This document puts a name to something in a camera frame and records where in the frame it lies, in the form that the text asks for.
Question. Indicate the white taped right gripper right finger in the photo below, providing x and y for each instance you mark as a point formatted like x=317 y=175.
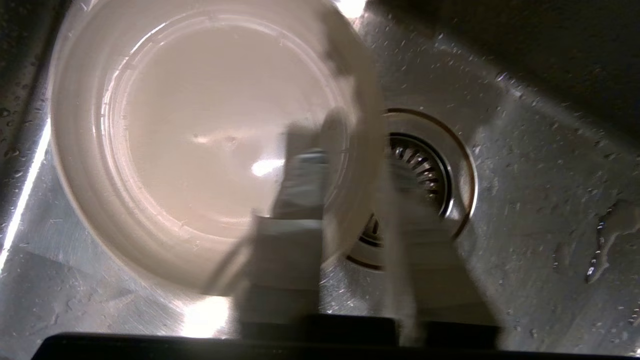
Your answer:
x=435 y=290

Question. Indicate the cream round plate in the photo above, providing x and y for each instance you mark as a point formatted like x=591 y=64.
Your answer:
x=200 y=125

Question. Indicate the metal sink drain strainer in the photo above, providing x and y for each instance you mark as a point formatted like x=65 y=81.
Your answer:
x=430 y=165

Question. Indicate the stainless steel sink basin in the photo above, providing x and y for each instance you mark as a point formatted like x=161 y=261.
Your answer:
x=525 y=200

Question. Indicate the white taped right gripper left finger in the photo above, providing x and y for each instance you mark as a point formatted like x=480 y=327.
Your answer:
x=285 y=260

